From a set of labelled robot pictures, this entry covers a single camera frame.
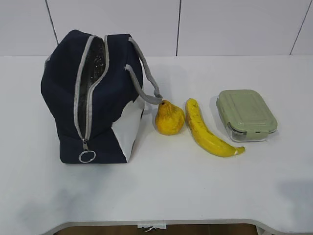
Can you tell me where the yellow banana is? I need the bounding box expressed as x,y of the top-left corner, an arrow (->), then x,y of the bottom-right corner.
185,98 -> 246,158

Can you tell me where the navy blue lunch bag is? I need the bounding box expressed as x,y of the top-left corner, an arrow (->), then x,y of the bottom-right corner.
41,30 -> 162,164

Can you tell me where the green lid glass container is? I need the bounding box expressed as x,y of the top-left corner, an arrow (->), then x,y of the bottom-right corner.
216,90 -> 278,142

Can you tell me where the yellow pear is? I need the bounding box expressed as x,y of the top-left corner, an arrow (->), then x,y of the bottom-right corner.
155,100 -> 185,135

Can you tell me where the white tape on table edge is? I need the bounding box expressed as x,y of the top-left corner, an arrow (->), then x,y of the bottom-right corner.
137,220 -> 167,233

